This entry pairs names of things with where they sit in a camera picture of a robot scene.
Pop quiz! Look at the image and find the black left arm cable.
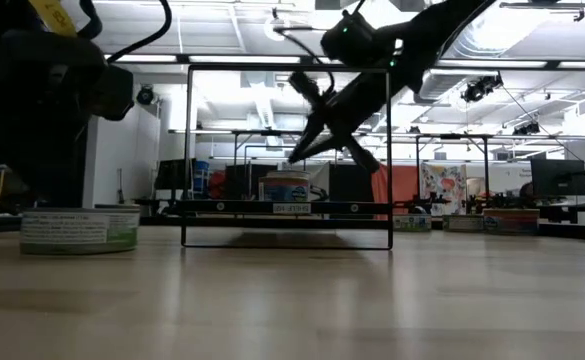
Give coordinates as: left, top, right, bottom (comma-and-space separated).
77, 0, 174, 65

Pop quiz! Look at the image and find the silver air duct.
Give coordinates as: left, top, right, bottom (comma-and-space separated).
416, 14, 512, 104

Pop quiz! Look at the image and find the yellow tag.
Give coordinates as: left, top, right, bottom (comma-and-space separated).
28, 0, 79, 39

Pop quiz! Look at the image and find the black computer monitor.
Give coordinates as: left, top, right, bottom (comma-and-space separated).
154, 158, 197, 192
530, 158, 585, 198

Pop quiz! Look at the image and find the green label can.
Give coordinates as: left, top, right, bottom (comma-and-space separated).
19, 203, 142, 256
392, 213, 433, 233

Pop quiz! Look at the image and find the black aluminium rig frame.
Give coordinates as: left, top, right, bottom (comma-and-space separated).
0, 212, 585, 244

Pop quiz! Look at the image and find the blue-red label can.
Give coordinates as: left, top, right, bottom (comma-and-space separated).
482, 207, 541, 237
258, 169, 312, 203

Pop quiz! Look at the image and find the black frame work table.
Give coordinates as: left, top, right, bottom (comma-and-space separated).
414, 132, 492, 201

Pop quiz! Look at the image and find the black ceiling track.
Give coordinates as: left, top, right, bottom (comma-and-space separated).
499, 1, 585, 24

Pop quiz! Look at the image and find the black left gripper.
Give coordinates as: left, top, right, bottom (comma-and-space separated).
0, 27, 109, 210

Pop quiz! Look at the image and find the blue bin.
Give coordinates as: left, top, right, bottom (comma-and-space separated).
193, 159, 211, 195

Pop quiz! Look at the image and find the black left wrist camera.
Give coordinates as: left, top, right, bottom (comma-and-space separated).
90, 63, 136, 122

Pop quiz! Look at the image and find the colourful painted cloth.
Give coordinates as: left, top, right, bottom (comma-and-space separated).
419, 161, 469, 217

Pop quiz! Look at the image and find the black partition panel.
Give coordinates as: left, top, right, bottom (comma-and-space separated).
223, 163, 279, 202
328, 163, 374, 204

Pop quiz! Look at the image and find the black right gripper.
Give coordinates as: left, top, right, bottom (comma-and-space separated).
288, 71, 414, 174

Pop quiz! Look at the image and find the wooden shelf, black wire frame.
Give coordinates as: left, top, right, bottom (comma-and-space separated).
180, 63, 394, 250

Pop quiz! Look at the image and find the white ring light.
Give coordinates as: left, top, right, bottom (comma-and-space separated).
263, 12, 293, 43

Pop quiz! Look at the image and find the orange fabric curtain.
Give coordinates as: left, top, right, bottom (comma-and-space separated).
370, 162, 422, 219

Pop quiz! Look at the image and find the black ceiling spotlight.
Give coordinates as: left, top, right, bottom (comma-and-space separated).
135, 84, 156, 107

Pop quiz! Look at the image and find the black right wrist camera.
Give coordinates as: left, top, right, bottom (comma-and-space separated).
320, 10, 376, 67

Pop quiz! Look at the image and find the black ceiling camera rig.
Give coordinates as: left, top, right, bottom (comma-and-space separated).
460, 73, 504, 104
511, 121, 542, 137

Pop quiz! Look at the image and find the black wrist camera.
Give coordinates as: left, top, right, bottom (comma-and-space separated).
320, 10, 376, 67
90, 63, 136, 122

